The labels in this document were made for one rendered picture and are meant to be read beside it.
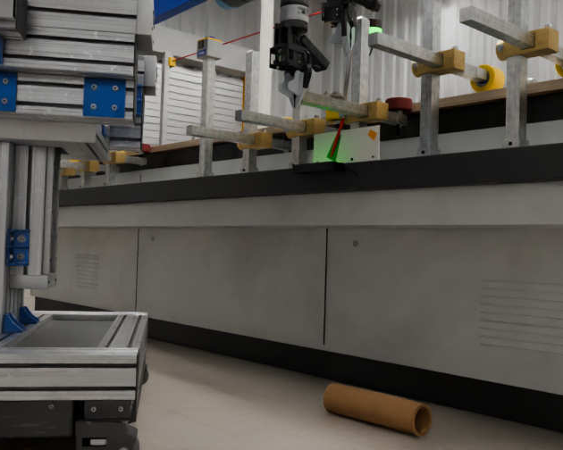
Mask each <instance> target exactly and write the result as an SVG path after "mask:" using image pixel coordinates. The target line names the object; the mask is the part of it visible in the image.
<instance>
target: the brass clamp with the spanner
mask: <svg viewBox="0 0 563 450"><path fill-rule="evenodd" d="M363 105H367V116H366V117H360V118H359V117H356V116H351V115H349V116H348V118H347V119H345V121H344V122H345V123H346V124H347V125H350V123H352V122H359V121H360V122H363V123H367V124H368V123H374V122H380V121H387V120H388V104H386V103H383V102H379V101H374V102H369V103H363Z"/></svg>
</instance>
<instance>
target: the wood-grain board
mask: <svg viewBox="0 0 563 450"><path fill-rule="evenodd" d="M557 92H563V78H561V79H551V80H545V81H540V82H534V83H529V84H527V96H538V95H545V94H551V93H557ZM506 94H507V88H506V87H503V88H497V89H492V90H486V91H481V92H475V93H470V94H464V95H459V96H449V97H443V98H439V110H445V109H451V108H457V107H463V106H469V105H475V104H486V103H492V102H498V101H504V100H506ZM420 103H421V102H416V103H412V111H411V112H405V113H403V114H405V115H410V114H416V113H420ZM325 119H326V118H321V120H325ZM325 126H327V127H333V126H336V125H335V124H334V122H329V121H327V120H325ZM262 129H267V131H266V132H267V133H273V136H274V135H280V134H285V132H283V130H279V129H276V128H270V127H267V128H261V129H257V132H261V131H262ZM221 143H228V142H227V141H222V140H215V139H213V145H216V144H221ZM199 146H200V138H198V139H192V140H187V141H181V142H176V143H171V144H165V145H160V146H151V147H150V153H144V154H143V155H146V154H157V153H162V152H169V151H174V150H181V149H187V148H192V147H199ZM124 153H126V155H127V156H140V154H139V153H136V152H133V151H124Z"/></svg>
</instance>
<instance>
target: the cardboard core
mask: <svg viewBox="0 0 563 450"><path fill-rule="evenodd" d="M324 407H325V409H326V410H327V411H328V412H331V413H337V414H340V415H343V416H347V417H350V418H353V419H357V420H360V421H365V422H369V423H372V424H375V425H379V426H382V427H385V428H388V429H395V430H397V431H401V432H404V433H408V434H411V435H414V436H418V437H423V436H424V435H426V433H427V432H428V431H429V429H430V428H431V424H432V418H433V416H432V411H431V408H430V406H429V405H428V404H423V403H419V402H416V401H411V400H407V399H404V398H400V397H396V396H389V395H385V394H381V393H377V392H373V391H369V390H365V389H362V388H357V387H351V386H346V385H342V384H339V383H332V384H330V385H329V386H328V387H327V389H325V391H324Z"/></svg>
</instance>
